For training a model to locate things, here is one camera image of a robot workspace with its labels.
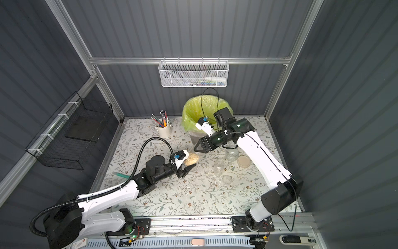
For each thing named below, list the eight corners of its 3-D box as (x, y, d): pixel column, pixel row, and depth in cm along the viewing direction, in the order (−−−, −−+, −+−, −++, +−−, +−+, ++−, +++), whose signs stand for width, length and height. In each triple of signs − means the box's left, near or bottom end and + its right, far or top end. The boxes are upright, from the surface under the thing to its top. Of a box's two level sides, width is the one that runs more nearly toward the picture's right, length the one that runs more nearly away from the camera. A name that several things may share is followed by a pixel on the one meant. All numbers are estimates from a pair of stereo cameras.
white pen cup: (157, 138, 110) (153, 129, 103) (159, 130, 115) (155, 121, 107) (170, 138, 110) (168, 129, 102) (171, 130, 115) (169, 121, 107)
